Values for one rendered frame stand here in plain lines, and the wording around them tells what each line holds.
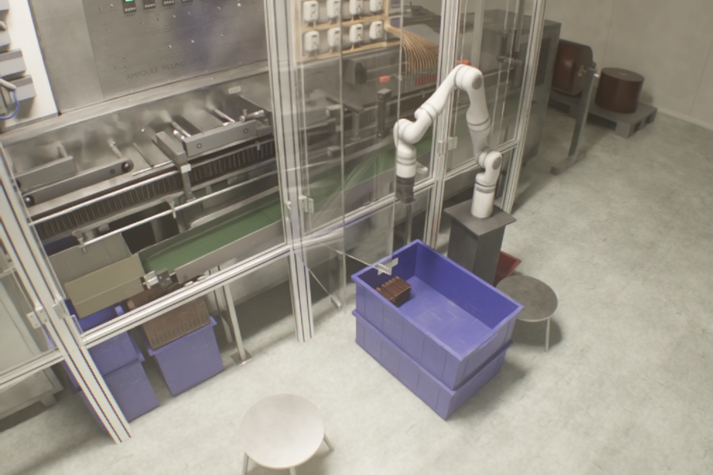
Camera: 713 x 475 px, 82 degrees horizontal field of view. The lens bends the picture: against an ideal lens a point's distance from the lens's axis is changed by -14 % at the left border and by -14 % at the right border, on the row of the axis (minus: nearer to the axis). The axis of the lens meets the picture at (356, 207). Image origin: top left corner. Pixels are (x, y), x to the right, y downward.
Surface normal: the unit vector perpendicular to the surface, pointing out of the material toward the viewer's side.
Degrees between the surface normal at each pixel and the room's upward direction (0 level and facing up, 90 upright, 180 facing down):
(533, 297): 0
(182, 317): 90
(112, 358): 90
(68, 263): 57
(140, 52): 90
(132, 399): 90
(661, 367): 0
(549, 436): 0
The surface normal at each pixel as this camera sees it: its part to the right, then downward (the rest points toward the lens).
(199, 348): 0.63, 0.42
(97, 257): 0.53, -0.11
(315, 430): 0.00, -0.84
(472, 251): -0.86, 0.28
